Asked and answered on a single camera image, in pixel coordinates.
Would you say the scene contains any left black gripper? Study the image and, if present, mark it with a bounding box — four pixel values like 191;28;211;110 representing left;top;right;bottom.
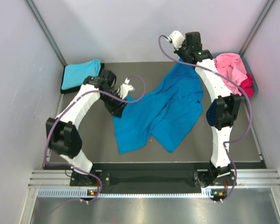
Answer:
100;89;128;118

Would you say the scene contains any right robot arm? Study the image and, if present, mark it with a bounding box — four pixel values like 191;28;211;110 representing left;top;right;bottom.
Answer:
169;31;241;187

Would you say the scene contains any folded black t-shirt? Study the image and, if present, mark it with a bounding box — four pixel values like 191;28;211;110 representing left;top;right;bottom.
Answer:
60;62;105;95

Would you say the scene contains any pink t-shirt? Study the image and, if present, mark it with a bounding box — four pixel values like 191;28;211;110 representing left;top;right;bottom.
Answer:
213;53;248;88

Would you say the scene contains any folded light blue t-shirt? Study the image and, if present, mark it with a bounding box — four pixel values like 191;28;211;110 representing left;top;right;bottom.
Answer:
61;58;101;91

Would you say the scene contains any blue-grey laundry basket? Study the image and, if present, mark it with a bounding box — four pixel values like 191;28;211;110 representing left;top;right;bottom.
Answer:
212;52;259;98

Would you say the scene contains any magenta t-shirt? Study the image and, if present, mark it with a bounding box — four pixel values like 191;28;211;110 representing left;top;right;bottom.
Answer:
240;73;254;98

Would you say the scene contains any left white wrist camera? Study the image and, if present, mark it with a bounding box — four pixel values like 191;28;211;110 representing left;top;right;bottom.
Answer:
116;78;135;99

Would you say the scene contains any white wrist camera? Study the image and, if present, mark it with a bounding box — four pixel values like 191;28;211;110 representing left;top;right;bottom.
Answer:
116;78;135;99
168;30;185;50

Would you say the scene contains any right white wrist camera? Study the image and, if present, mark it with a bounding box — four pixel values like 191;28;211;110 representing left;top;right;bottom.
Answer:
168;30;185;50

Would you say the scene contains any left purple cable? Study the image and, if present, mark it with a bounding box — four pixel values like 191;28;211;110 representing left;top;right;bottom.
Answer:
44;75;147;203

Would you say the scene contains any purple cable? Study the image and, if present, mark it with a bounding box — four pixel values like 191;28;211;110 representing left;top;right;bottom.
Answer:
159;35;252;203
44;75;147;203

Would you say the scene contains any slotted cable duct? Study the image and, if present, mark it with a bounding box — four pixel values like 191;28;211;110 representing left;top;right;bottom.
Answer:
37;189;224;198

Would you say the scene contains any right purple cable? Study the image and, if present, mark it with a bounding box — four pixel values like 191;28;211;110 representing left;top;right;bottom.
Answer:
159;35;252;203

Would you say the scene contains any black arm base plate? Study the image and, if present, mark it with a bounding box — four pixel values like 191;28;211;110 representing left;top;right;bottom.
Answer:
70;169;237;188

